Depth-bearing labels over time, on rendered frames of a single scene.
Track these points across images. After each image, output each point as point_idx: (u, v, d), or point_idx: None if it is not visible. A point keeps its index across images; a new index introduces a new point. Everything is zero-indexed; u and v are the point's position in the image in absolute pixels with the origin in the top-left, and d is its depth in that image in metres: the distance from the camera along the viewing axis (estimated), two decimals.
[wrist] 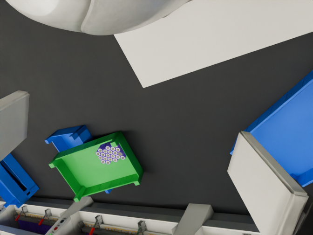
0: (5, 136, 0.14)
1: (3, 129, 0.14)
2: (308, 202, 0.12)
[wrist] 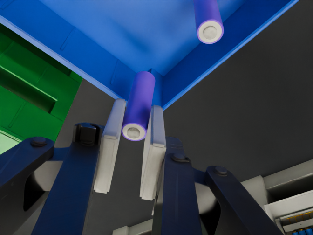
0: (119, 137, 0.17)
1: (120, 131, 0.17)
2: (175, 156, 0.14)
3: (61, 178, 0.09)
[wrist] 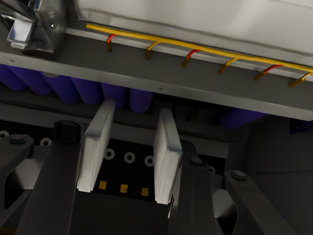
0: (107, 136, 0.17)
1: (108, 130, 0.17)
2: (190, 160, 0.14)
3: (43, 177, 0.09)
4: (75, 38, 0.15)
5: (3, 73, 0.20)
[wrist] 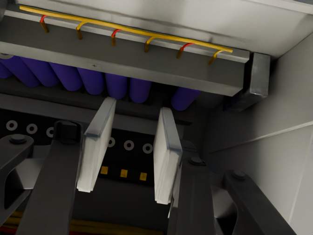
0: (107, 136, 0.17)
1: (108, 130, 0.17)
2: (190, 160, 0.14)
3: (43, 177, 0.09)
4: (16, 20, 0.17)
5: None
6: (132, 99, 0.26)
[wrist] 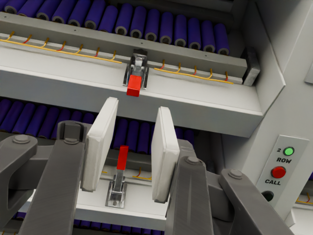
0: (110, 136, 0.17)
1: (110, 130, 0.17)
2: (187, 159, 0.14)
3: (46, 177, 0.09)
4: None
5: None
6: None
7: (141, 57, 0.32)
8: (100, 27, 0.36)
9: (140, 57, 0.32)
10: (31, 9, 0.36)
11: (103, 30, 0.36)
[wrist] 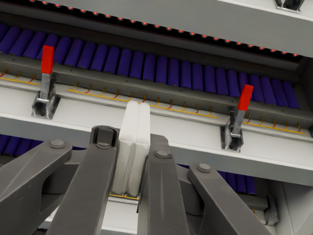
0: None
1: None
2: (160, 154, 0.14)
3: (77, 180, 0.09)
4: None
5: (94, 58, 0.45)
6: (18, 29, 0.46)
7: None
8: (196, 87, 0.45)
9: None
10: (139, 71, 0.45)
11: (198, 89, 0.45)
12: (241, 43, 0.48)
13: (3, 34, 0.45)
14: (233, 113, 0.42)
